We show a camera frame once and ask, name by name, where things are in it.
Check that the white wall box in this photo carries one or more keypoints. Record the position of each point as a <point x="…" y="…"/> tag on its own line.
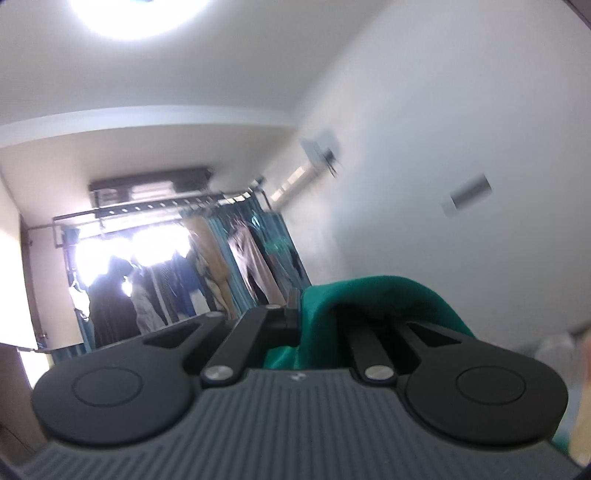
<point x="318" y="147"/>

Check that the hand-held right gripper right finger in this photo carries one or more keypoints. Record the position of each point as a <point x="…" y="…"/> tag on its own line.
<point x="369" y="350"/>

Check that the round ceiling lamp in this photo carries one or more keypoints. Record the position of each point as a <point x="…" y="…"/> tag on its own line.
<point x="138" y="18"/>

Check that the dark ceiling rack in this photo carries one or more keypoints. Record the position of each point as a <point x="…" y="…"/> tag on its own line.
<point x="147" y="182"/>

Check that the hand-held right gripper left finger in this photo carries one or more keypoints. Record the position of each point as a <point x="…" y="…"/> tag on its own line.
<point x="249" y="337"/>

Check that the row of hanging clothes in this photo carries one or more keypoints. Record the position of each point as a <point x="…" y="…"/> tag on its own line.
<point x="212" y="267"/>

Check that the green hoodie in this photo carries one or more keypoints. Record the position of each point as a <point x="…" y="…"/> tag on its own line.
<point x="323" y="314"/>

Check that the white air conditioner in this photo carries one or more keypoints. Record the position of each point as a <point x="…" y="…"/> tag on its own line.
<point x="295" y="180"/>

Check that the metal clothes rack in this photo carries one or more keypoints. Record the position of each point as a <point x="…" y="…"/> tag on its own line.
<point x="138" y="206"/>

